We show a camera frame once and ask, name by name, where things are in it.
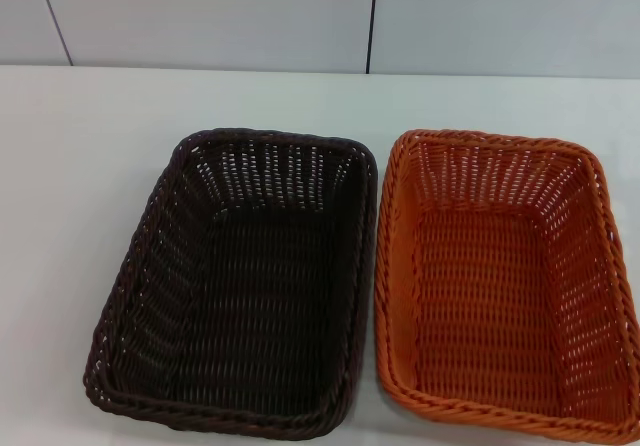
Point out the dark brown woven basket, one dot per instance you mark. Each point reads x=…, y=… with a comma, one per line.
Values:
x=260, y=276

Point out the orange woven basket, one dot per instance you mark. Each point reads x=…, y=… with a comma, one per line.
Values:
x=480, y=286

